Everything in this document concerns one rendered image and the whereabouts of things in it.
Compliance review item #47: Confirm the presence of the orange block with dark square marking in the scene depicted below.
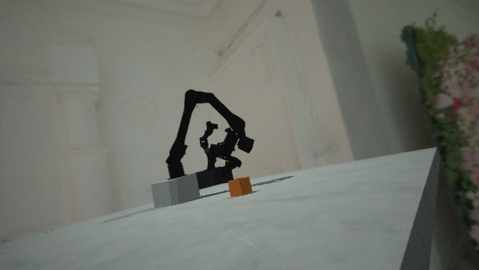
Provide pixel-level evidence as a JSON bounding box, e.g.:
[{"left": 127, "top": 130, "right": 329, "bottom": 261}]
[{"left": 228, "top": 177, "right": 252, "bottom": 197}]

